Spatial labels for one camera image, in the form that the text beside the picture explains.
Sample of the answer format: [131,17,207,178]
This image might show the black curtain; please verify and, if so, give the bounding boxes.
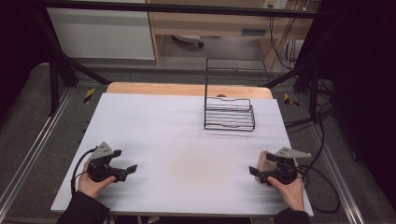
[298,0,396,206]
[0,0,50,116]

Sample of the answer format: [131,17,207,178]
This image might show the white wall socket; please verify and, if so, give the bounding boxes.
[262,0,289,9]

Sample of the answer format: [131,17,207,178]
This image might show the black floor cables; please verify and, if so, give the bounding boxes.
[284,102,334,132]

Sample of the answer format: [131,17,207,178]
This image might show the aluminium floor rail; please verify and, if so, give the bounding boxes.
[0,88,74,213]
[306,120,365,224]

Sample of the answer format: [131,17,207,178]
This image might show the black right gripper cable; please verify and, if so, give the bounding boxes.
[295,164,341,215]

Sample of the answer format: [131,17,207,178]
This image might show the white chair base with caster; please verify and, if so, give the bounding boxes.
[172,34,205,49]

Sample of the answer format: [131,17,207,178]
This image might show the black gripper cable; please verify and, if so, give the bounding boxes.
[70,147,97,197]
[295,164,341,215]

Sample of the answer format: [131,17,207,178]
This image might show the hanging black cables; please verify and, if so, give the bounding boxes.
[269,15,300,71]

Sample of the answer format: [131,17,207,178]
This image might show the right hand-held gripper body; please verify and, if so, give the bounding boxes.
[258,147,312,187]

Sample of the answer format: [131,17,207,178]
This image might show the wooden table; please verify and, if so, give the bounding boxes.
[106,81,275,100]

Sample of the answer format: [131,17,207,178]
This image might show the black horizontal frame bar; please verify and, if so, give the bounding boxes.
[40,0,321,19]

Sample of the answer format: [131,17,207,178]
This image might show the white table board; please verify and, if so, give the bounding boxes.
[50,92,315,217]

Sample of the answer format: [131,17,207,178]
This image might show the black wire rack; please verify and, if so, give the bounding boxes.
[204,57,269,133]

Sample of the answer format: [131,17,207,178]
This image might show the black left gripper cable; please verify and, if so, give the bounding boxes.
[70,147,97,197]

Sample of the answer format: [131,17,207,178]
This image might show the light wooden desk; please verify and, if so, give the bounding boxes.
[146,0,321,66]

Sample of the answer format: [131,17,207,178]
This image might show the person's right hand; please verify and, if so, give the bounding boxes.
[266,174,306,207]

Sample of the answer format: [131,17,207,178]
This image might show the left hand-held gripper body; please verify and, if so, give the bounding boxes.
[87,141,129,184]

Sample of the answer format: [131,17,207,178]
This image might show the person's left hand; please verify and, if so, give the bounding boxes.
[78,161,117,200]

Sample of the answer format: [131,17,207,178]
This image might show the black metal stand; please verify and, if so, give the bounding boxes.
[262,62,321,122]
[31,8,111,116]

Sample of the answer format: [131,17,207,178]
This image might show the white cabinet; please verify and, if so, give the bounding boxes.
[46,0,156,61]

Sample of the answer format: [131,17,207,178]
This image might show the yellow black tape marker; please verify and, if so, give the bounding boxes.
[82,87,96,105]

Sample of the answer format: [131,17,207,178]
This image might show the brown towel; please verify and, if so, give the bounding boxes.
[255,150,299,183]

